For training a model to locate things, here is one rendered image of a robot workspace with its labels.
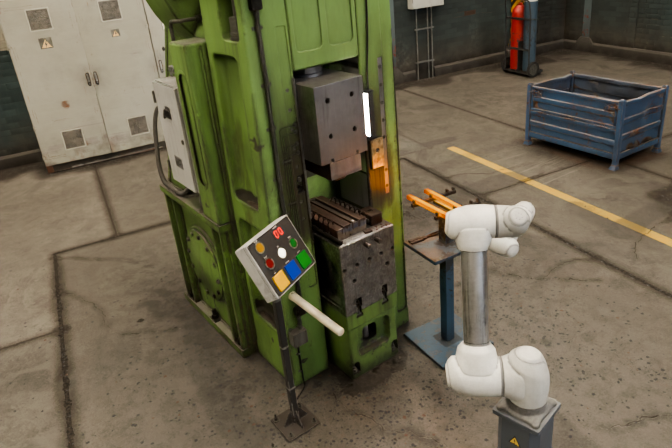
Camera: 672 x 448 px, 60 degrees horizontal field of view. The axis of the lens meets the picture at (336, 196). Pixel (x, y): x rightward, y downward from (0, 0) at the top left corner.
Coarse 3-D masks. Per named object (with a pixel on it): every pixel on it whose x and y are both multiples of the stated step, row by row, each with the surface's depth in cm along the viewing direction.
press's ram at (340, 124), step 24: (336, 72) 300; (312, 96) 277; (336, 96) 283; (360, 96) 292; (312, 120) 283; (336, 120) 287; (360, 120) 297; (312, 144) 291; (336, 144) 292; (360, 144) 301
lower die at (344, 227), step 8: (320, 200) 341; (328, 200) 342; (312, 208) 335; (320, 208) 334; (336, 208) 329; (344, 208) 330; (312, 216) 327; (328, 216) 323; (336, 216) 322; (352, 216) 318; (360, 216) 319; (312, 224) 328; (320, 224) 321; (336, 224) 315; (344, 224) 312; (352, 224) 314; (360, 224) 317; (336, 232) 309; (344, 232) 312; (352, 232) 316
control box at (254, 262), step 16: (272, 224) 275; (288, 224) 280; (256, 240) 261; (272, 240) 269; (288, 240) 276; (240, 256) 259; (256, 256) 258; (272, 256) 265; (288, 256) 273; (256, 272) 258; (272, 272) 262; (304, 272) 277; (272, 288) 258; (288, 288) 265
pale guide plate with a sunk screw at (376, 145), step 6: (378, 138) 324; (372, 144) 323; (378, 144) 325; (372, 150) 324; (378, 150) 327; (372, 156) 325; (378, 156) 328; (372, 162) 327; (378, 162) 329; (372, 168) 328
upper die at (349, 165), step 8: (344, 160) 298; (352, 160) 301; (360, 160) 304; (312, 168) 308; (320, 168) 302; (328, 168) 295; (336, 168) 296; (344, 168) 299; (352, 168) 303; (360, 168) 306; (328, 176) 298; (336, 176) 298
